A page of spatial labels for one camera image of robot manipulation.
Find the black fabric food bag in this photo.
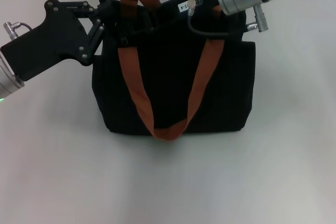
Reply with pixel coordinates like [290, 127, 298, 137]
[91, 0, 257, 141]

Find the gripper connector cable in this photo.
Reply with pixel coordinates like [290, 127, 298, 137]
[186, 0, 267, 37]
[3, 22, 34, 35]

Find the right gripper connector cable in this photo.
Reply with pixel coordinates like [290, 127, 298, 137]
[186, 0, 267, 37]

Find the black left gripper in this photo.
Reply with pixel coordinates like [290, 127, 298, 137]
[0, 0, 117, 82]

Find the left gripper connector cable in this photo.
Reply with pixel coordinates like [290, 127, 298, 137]
[3, 22, 34, 35]

